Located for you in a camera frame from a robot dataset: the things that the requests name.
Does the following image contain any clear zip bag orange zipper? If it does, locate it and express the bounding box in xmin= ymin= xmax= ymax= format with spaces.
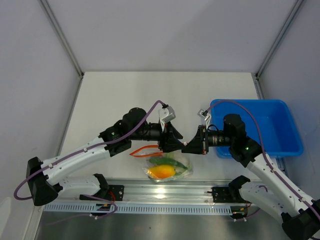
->
xmin=129 ymin=145 xmax=193 ymax=183

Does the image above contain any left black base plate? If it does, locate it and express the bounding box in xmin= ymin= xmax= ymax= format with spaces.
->
xmin=77 ymin=185 xmax=125 ymax=202

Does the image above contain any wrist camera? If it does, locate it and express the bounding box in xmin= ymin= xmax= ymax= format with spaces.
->
xmin=158 ymin=104 xmax=176 ymax=131
xmin=197 ymin=109 xmax=212 ymax=129

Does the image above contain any blue plastic tray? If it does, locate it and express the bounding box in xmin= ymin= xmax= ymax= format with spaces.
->
xmin=210 ymin=99 xmax=304 ymax=158

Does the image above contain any left aluminium frame post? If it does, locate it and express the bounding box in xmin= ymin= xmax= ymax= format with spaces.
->
xmin=37 ymin=0 xmax=85 ymax=78

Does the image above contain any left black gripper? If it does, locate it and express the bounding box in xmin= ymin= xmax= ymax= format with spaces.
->
xmin=130 ymin=120 xmax=186 ymax=153

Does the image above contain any right aluminium frame post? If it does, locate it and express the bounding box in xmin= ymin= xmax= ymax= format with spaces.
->
xmin=254 ymin=0 xmax=307 ymax=78

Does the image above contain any green toy chili pepper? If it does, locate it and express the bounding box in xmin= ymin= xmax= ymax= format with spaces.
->
xmin=149 ymin=156 xmax=187 ymax=169

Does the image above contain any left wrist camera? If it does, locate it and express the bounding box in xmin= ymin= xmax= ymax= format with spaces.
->
xmin=158 ymin=104 xmax=176 ymax=131

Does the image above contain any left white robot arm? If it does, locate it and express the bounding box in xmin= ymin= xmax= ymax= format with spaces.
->
xmin=26 ymin=105 xmax=184 ymax=206

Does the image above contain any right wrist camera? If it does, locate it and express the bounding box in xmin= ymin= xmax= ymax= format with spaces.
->
xmin=197 ymin=109 xmax=212 ymax=129

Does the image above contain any white slotted cable duct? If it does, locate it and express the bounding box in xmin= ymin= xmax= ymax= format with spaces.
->
xmin=43 ymin=202 xmax=233 ymax=216

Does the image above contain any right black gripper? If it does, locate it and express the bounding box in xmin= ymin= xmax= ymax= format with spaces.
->
xmin=181 ymin=125 xmax=234 ymax=156

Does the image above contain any aluminium mounting rail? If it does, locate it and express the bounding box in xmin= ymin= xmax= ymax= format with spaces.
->
xmin=32 ymin=177 xmax=307 ymax=206

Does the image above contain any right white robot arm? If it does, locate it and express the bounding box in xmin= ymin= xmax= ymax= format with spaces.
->
xmin=182 ymin=114 xmax=320 ymax=240

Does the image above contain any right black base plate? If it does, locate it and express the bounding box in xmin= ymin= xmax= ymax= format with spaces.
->
xmin=207 ymin=186 xmax=246 ymax=204

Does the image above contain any aluminium frame post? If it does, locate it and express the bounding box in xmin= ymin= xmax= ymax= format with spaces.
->
xmin=254 ymin=0 xmax=307 ymax=78
xmin=37 ymin=0 xmax=85 ymax=78

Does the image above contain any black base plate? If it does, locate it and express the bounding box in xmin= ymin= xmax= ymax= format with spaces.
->
xmin=207 ymin=186 xmax=246 ymax=204
xmin=77 ymin=185 xmax=125 ymax=202

